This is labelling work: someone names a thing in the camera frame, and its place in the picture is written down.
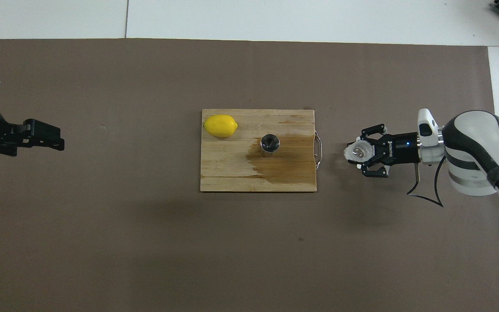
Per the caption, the brown paper table mat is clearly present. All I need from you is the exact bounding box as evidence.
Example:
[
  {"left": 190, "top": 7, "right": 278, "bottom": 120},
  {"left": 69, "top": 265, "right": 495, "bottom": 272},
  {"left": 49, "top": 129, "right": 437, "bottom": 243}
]
[{"left": 0, "top": 38, "right": 499, "bottom": 312}]

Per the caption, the wooden cutting board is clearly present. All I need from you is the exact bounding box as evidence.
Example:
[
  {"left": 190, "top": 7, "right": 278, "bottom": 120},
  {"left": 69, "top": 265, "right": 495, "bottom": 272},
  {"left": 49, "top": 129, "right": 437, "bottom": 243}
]
[{"left": 200, "top": 108, "right": 323, "bottom": 193}]

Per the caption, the clear plastic cup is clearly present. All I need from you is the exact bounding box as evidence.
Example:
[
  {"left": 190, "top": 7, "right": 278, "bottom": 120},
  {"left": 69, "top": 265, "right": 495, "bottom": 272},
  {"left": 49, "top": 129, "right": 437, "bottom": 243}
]
[{"left": 343, "top": 139, "right": 374, "bottom": 168}]

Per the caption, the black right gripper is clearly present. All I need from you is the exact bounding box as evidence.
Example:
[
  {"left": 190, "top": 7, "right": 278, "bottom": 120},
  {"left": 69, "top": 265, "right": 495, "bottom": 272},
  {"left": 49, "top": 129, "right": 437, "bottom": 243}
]
[{"left": 347, "top": 123, "right": 421, "bottom": 179}]

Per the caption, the yellow lemon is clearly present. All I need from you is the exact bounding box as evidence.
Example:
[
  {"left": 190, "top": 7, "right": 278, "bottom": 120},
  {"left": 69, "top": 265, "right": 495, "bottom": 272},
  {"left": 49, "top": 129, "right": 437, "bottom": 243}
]
[{"left": 203, "top": 114, "right": 238, "bottom": 138}]

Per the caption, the steel double jigger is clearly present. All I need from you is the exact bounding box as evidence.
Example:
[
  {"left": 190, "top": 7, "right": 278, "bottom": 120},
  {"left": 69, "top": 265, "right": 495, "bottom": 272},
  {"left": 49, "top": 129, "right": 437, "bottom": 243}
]
[{"left": 260, "top": 133, "right": 281, "bottom": 158}]

